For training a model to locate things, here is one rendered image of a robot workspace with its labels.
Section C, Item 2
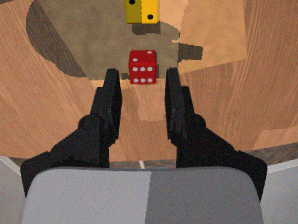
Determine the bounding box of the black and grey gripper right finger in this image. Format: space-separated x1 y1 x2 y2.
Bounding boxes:
165 68 268 202

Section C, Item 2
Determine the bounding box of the red die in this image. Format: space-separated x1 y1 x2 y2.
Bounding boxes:
128 50 157 84

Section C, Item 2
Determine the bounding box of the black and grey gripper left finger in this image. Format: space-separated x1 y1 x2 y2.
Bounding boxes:
20 68 122 198

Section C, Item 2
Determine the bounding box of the yellow die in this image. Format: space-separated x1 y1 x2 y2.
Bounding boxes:
124 0 158 24

